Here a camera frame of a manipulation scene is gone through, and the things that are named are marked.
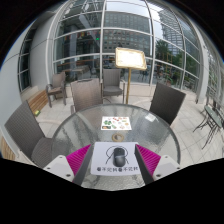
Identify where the round brass table ring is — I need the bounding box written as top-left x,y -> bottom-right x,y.
111,133 -> 125,143

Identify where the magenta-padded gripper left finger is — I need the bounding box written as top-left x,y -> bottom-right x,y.
43,143 -> 94,186

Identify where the white printed mouse pad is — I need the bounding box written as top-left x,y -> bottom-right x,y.
90,141 -> 139,176

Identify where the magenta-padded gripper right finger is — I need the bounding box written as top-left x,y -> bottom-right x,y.
134,143 -> 183,185

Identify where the grey wicker chair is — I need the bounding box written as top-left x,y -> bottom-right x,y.
3,100 -> 54,169
69,78 -> 105,114
149,82 -> 187,127

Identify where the black computer mouse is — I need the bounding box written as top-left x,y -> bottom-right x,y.
112,147 -> 126,168

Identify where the laminated picture menu card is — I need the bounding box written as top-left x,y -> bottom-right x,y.
100,115 -> 133,131

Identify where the wooden slatted bench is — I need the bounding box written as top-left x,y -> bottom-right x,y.
26,89 -> 49,116
0,136 -> 16,161

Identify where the wooden menu stand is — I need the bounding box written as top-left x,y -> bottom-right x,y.
114,47 -> 148,105

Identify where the grey wicker armchair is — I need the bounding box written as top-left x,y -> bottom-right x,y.
45,71 -> 68,108
101,68 -> 126,104

